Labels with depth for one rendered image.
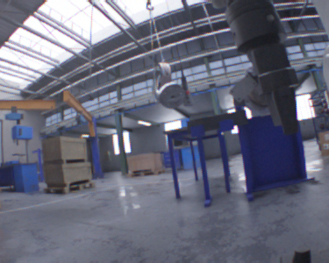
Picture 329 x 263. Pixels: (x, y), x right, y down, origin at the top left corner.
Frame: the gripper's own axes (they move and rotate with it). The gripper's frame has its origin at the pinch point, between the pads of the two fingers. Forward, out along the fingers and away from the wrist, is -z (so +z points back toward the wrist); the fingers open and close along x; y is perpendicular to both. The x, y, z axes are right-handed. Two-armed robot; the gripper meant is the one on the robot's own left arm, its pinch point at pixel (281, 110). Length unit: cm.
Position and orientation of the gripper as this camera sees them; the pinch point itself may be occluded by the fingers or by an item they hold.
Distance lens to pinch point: 32.1
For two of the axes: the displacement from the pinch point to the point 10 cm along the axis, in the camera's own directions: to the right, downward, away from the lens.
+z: -2.4, -9.7, -0.4
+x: 4.2, -1.4, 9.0
